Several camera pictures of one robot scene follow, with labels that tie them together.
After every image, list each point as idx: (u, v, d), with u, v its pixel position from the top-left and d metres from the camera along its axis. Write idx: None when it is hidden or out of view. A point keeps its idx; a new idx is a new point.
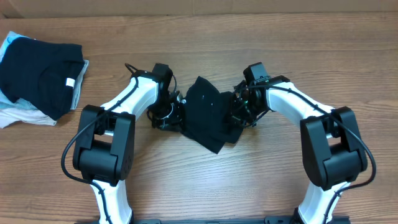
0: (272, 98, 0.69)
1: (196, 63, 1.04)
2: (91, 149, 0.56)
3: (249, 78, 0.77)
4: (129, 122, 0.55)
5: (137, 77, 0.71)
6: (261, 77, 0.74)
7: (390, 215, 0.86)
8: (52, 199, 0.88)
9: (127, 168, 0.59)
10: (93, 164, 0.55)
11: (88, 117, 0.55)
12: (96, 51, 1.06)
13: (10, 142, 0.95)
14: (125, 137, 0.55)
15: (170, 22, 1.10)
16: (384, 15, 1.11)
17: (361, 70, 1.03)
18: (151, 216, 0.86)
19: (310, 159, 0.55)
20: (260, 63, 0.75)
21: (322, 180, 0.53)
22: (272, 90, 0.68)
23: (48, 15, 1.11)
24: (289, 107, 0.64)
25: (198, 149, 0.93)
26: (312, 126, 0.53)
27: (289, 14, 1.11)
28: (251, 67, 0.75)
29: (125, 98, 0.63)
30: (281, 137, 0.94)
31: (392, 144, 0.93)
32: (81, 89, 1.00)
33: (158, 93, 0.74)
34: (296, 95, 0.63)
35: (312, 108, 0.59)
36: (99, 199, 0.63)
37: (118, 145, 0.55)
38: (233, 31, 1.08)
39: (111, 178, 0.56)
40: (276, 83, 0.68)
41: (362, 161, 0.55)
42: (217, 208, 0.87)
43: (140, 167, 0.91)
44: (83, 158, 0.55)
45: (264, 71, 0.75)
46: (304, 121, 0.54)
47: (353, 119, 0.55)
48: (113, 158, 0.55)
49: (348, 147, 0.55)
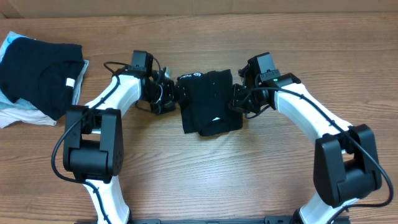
0: (281, 102, 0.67)
1: (196, 63, 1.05)
2: (80, 148, 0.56)
3: (255, 69, 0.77)
4: (115, 117, 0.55)
5: (117, 74, 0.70)
6: (268, 70, 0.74)
7: (390, 215, 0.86)
8: (52, 199, 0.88)
9: (119, 163, 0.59)
10: (84, 163, 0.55)
11: (74, 116, 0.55)
12: (96, 51, 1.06)
13: (10, 142, 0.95)
14: (114, 132, 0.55)
15: (170, 22, 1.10)
16: (384, 15, 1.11)
17: (361, 70, 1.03)
18: (151, 216, 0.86)
19: (323, 177, 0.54)
20: (267, 55, 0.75)
21: (334, 201, 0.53)
22: (282, 93, 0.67)
23: (48, 15, 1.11)
24: (301, 117, 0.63)
25: (198, 149, 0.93)
26: (329, 145, 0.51)
27: (289, 14, 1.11)
28: (258, 58, 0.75)
29: (109, 94, 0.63)
30: (281, 137, 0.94)
31: (392, 144, 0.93)
32: (81, 89, 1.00)
33: (141, 89, 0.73)
34: (310, 104, 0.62)
35: (328, 123, 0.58)
36: (95, 198, 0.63)
37: (107, 142, 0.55)
38: (233, 31, 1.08)
39: (104, 175, 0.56)
40: (285, 84, 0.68)
41: (375, 181, 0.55)
42: (216, 208, 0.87)
43: (140, 166, 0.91)
44: (73, 159, 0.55)
45: (271, 64, 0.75)
46: (319, 139, 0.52)
47: (372, 140, 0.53)
48: (103, 154, 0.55)
49: (363, 167, 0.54)
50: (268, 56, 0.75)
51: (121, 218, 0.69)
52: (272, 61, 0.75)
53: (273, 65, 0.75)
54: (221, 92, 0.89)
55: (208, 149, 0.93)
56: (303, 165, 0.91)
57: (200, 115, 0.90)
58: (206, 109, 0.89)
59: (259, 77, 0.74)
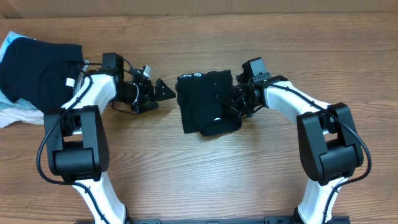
0: (269, 96, 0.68)
1: (196, 63, 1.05)
2: (64, 150, 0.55)
3: (248, 73, 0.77)
4: (93, 114, 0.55)
5: (90, 75, 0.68)
6: (260, 73, 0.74)
7: (390, 215, 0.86)
8: (52, 199, 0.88)
9: (106, 159, 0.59)
10: (71, 163, 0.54)
11: (51, 119, 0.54)
12: (96, 51, 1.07)
13: (10, 142, 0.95)
14: (94, 128, 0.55)
15: (170, 22, 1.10)
16: (384, 15, 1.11)
17: (361, 70, 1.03)
18: (150, 216, 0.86)
19: (306, 153, 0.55)
20: (260, 59, 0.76)
21: (319, 175, 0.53)
22: (271, 88, 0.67)
23: (48, 15, 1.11)
24: (287, 106, 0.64)
25: (198, 149, 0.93)
26: (308, 121, 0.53)
27: (289, 14, 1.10)
28: (250, 62, 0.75)
29: (84, 93, 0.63)
30: (281, 137, 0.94)
31: (392, 144, 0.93)
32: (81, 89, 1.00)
33: (115, 87, 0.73)
34: (294, 93, 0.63)
35: (308, 104, 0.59)
36: (87, 198, 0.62)
37: (90, 139, 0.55)
38: (232, 31, 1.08)
39: (92, 173, 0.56)
40: (275, 83, 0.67)
41: (358, 157, 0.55)
42: (216, 208, 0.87)
43: (140, 166, 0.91)
44: (58, 162, 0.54)
45: (263, 68, 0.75)
46: (299, 116, 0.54)
47: (349, 115, 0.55)
48: (88, 152, 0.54)
49: (344, 142, 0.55)
50: (260, 61, 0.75)
51: (118, 215, 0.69)
52: (264, 65, 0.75)
53: (265, 68, 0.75)
54: (222, 91, 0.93)
55: (208, 149, 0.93)
56: None
57: (203, 115, 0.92)
58: (209, 108, 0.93)
59: (251, 80, 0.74)
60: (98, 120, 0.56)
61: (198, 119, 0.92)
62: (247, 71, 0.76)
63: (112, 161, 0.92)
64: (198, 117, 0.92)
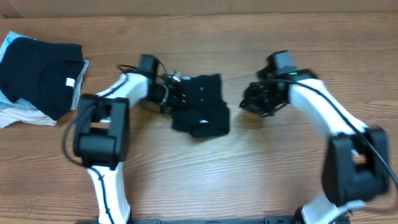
0: (295, 94, 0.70)
1: (197, 63, 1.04)
2: (89, 134, 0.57)
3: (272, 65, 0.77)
4: (123, 106, 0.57)
5: (127, 73, 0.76)
6: (285, 66, 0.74)
7: (390, 215, 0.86)
8: (52, 199, 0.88)
9: (125, 150, 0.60)
10: (94, 145, 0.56)
11: (86, 102, 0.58)
12: (96, 51, 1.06)
13: (10, 142, 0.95)
14: (121, 119, 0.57)
15: (170, 22, 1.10)
16: (384, 15, 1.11)
17: (361, 70, 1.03)
18: (151, 216, 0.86)
19: (331, 174, 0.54)
20: (286, 51, 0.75)
21: (341, 198, 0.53)
22: (299, 88, 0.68)
23: (48, 15, 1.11)
24: (315, 111, 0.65)
25: (198, 149, 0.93)
26: (341, 144, 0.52)
27: (289, 14, 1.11)
28: (275, 55, 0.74)
29: (119, 86, 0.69)
30: (281, 137, 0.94)
31: (392, 144, 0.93)
32: (81, 89, 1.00)
33: (148, 89, 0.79)
34: (326, 102, 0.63)
35: (341, 121, 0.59)
36: (98, 186, 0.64)
37: (115, 129, 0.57)
38: (233, 31, 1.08)
39: (111, 160, 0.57)
40: (303, 78, 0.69)
41: (384, 187, 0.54)
42: (216, 208, 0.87)
43: (140, 167, 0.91)
44: (82, 145, 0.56)
45: (288, 61, 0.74)
46: (331, 137, 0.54)
47: (384, 144, 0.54)
48: (111, 140, 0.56)
49: (373, 171, 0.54)
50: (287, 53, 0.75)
51: (123, 214, 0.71)
52: (290, 58, 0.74)
53: (291, 61, 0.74)
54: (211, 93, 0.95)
55: (208, 149, 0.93)
56: (303, 165, 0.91)
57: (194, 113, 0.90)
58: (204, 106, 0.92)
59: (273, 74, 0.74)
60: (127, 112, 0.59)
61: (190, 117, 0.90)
62: (272, 63, 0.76)
63: None
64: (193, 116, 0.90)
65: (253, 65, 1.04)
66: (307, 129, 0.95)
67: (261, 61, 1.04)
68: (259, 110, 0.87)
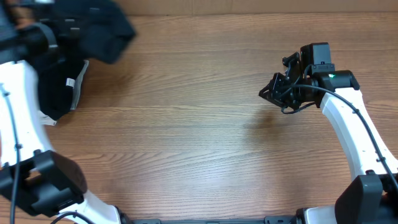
0: (329, 106, 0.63)
1: (196, 63, 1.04)
2: (37, 195, 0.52)
3: (308, 58, 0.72)
4: (52, 163, 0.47)
5: None
6: (322, 63, 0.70)
7: None
8: None
9: (80, 175, 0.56)
10: (52, 202, 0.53)
11: (3, 183, 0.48)
12: None
13: None
14: (61, 177, 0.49)
15: (170, 22, 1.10)
16: (384, 15, 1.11)
17: (361, 70, 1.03)
18: (151, 216, 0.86)
19: (350, 210, 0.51)
20: (325, 45, 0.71)
21: None
22: (334, 101, 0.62)
23: None
24: (346, 134, 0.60)
25: (199, 149, 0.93)
26: (370, 187, 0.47)
27: (289, 14, 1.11)
28: (314, 45, 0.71)
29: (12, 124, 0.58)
30: (281, 137, 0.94)
31: (392, 144, 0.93)
32: (81, 88, 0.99)
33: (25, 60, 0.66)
34: (363, 127, 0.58)
35: (376, 159, 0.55)
36: (78, 218, 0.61)
37: (60, 183, 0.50)
38: (232, 31, 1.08)
39: (75, 198, 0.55)
40: (342, 78, 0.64)
41: None
42: (216, 208, 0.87)
43: (140, 166, 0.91)
44: (37, 206, 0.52)
45: (326, 56, 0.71)
46: (360, 177, 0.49)
47: None
48: (64, 190, 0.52)
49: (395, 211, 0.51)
50: (327, 46, 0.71)
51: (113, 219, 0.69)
52: (328, 55, 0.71)
53: (329, 58, 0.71)
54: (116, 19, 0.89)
55: (208, 149, 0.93)
56: (303, 165, 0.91)
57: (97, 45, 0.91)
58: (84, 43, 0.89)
59: (310, 67, 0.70)
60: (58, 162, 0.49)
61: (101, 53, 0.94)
62: (308, 55, 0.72)
63: (112, 161, 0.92)
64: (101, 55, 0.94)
65: (253, 64, 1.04)
66: (307, 129, 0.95)
67: (261, 60, 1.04)
68: (282, 106, 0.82)
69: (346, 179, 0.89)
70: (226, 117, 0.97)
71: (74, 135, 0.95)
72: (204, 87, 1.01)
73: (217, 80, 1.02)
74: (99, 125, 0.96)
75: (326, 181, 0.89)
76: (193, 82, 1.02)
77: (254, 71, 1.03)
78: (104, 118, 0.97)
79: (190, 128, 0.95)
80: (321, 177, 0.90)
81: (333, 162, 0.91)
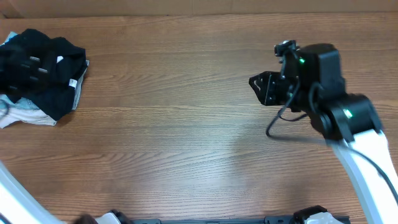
0: (347, 159, 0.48)
1: (196, 63, 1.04)
2: None
3: (313, 72, 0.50)
4: None
5: None
6: (331, 81, 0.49)
7: None
8: (51, 199, 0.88)
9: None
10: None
11: None
12: (96, 51, 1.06)
13: (10, 142, 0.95)
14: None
15: (170, 22, 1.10)
16: (384, 15, 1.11)
17: (361, 70, 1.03)
18: (151, 216, 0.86)
19: None
20: (336, 52, 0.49)
21: None
22: (354, 155, 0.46)
23: (48, 15, 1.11)
24: (369, 201, 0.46)
25: (198, 149, 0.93)
26: None
27: (289, 14, 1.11)
28: (320, 56, 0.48)
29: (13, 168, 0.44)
30: (281, 137, 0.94)
31: (392, 144, 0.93)
32: (81, 89, 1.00)
33: None
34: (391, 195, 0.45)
35: None
36: None
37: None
38: (233, 31, 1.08)
39: None
40: (360, 113, 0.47)
41: None
42: (216, 208, 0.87)
43: (140, 166, 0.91)
44: None
45: (336, 67, 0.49)
46: None
47: None
48: None
49: None
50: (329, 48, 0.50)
51: None
52: (339, 67, 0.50)
53: (340, 71, 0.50)
54: (12, 42, 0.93)
55: (208, 149, 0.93)
56: (303, 165, 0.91)
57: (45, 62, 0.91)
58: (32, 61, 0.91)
59: (316, 88, 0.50)
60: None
61: (61, 65, 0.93)
62: (313, 69, 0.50)
63: (112, 161, 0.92)
64: (60, 70, 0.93)
65: (253, 65, 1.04)
66: (307, 129, 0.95)
67: (261, 60, 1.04)
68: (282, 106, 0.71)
69: (345, 178, 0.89)
70: (226, 117, 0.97)
71: (74, 135, 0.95)
72: (204, 87, 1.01)
73: (217, 80, 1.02)
74: (99, 126, 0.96)
75: (326, 181, 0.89)
76: (193, 82, 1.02)
77: (254, 71, 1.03)
78: (103, 118, 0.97)
79: (190, 128, 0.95)
80: (321, 177, 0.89)
81: (333, 162, 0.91)
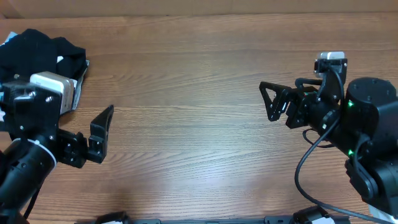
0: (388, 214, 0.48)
1: (196, 63, 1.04)
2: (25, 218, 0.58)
3: (372, 124, 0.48)
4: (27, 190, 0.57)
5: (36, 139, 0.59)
6: (385, 134, 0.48)
7: None
8: (52, 199, 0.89)
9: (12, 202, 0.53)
10: (15, 187, 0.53)
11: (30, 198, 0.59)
12: (96, 51, 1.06)
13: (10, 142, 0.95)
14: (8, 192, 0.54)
15: (170, 22, 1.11)
16: (383, 15, 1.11)
17: (361, 70, 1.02)
18: (151, 216, 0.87)
19: None
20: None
21: None
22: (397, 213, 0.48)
23: (48, 15, 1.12)
24: None
25: (198, 149, 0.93)
26: None
27: (288, 14, 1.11)
28: (379, 108, 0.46)
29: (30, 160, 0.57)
30: (281, 137, 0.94)
31: None
32: (81, 89, 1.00)
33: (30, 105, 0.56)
34: None
35: None
36: None
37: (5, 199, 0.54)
38: (232, 31, 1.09)
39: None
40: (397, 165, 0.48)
41: None
42: (217, 208, 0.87)
43: (140, 166, 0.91)
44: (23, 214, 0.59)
45: (394, 120, 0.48)
46: None
47: None
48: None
49: None
50: (388, 95, 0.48)
51: None
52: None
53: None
54: (12, 42, 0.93)
55: (208, 149, 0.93)
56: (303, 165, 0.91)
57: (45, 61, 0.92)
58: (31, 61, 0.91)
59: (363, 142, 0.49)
60: (34, 107, 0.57)
61: (61, 65, 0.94)
62: (369, 121, 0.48)
63: (112, 161, 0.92)
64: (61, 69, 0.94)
65: (253, 64, 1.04)
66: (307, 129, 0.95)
67: (261, 60, 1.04)
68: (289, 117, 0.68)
69: (345, 179, 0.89)
70: (226, 117, 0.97)
71: None
72: (204, 87, 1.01)
73: (217, 80, 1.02)
74: None
75: (326, 181, 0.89)
76: (193, 82, 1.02)
77: (254, 71, 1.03)
78: None
79: (190, 128, 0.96)
80: (321, 177, 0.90)
81: (333, 162, 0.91)
